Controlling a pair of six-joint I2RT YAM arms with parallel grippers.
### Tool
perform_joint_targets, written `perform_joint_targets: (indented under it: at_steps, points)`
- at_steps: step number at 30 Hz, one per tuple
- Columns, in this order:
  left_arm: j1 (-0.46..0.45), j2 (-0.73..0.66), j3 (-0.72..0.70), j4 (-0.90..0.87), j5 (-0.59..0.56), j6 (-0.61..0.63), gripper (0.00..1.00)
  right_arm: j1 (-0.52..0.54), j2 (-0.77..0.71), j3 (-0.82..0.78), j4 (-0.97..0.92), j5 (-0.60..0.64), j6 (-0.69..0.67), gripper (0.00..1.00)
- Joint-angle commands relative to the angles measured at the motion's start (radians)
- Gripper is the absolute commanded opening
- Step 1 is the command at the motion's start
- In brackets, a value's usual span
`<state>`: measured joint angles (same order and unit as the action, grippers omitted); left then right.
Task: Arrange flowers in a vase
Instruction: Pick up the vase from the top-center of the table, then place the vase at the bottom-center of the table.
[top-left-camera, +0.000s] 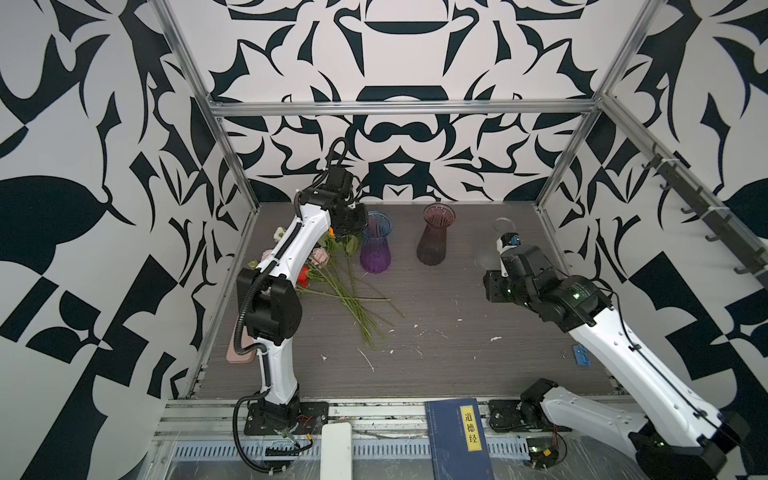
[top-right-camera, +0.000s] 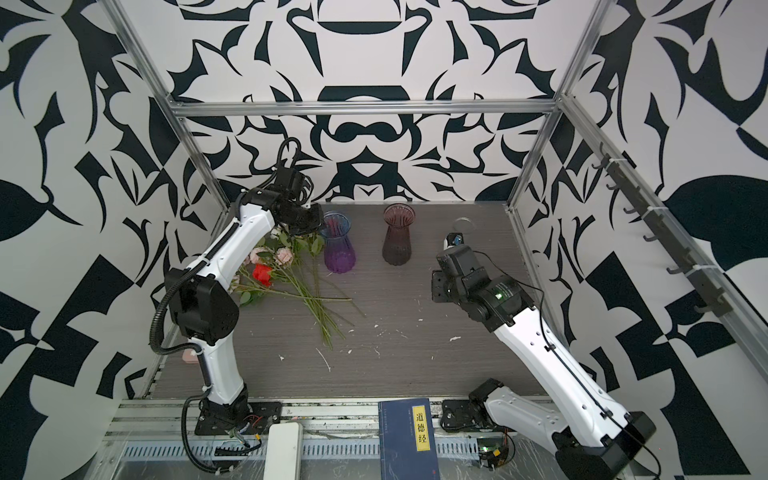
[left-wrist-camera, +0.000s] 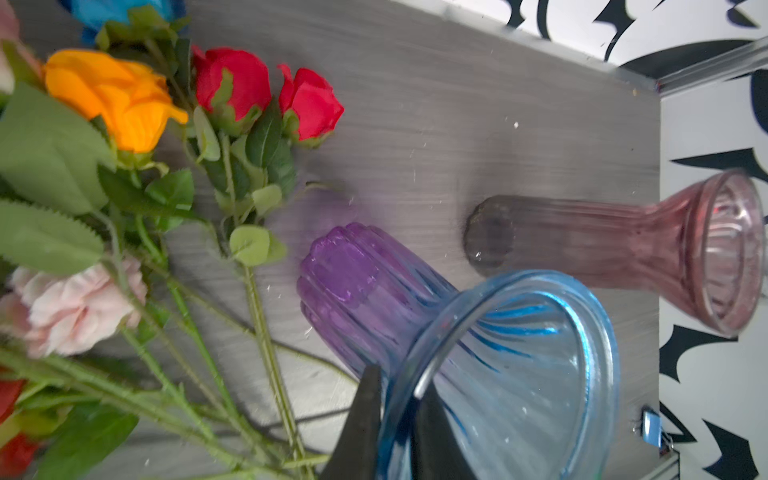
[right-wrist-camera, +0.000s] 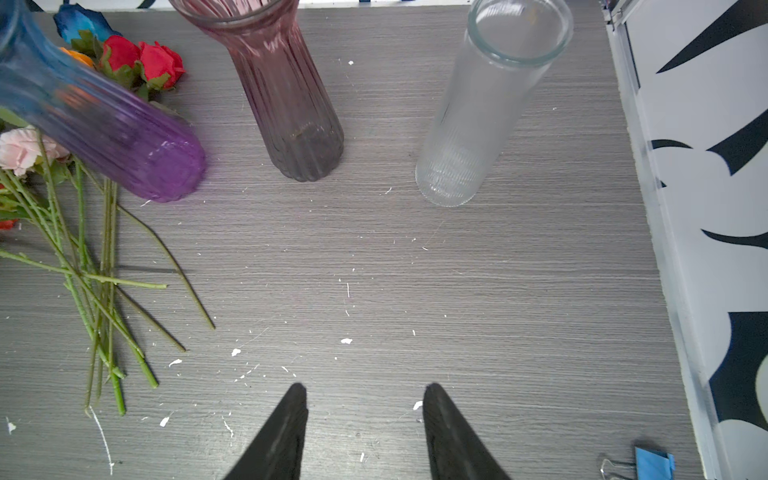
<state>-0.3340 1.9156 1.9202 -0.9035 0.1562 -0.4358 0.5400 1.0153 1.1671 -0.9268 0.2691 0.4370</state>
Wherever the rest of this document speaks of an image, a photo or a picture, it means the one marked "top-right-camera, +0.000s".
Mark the blue book yellow label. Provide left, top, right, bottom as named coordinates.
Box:
left=378, top=397, right=440, bottom=480

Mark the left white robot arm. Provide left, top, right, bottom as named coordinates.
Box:
left=149, top=166, right=323, bottom=433

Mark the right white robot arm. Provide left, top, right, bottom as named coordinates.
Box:
left=431, top=244, right=656, bottom=479

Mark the white power adapter box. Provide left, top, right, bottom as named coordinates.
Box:
left=263, top=422, right=304, bottom=480

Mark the purple blue glass vase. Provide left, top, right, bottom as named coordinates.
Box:
left=321, top=211, right=356, bottom=274

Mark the mixed colour rose bunch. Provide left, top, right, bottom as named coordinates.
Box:
left=228, top=226, right=366, bottom=348

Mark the clear glass vase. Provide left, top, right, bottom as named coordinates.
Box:
left=448, top=217, right=476, bottom=243

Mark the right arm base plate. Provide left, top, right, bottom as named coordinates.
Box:
left=439, top=399, right=498, bottom=433

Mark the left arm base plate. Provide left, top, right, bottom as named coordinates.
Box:
left=194, top=400, right=283, bottom=436

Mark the dark maroon glass vase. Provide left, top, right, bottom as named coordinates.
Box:
left=382, top=203, right=415, bottom=266

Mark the pink object at table edge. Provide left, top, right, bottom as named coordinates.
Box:
left=182, top=349, right=199, bottom=365

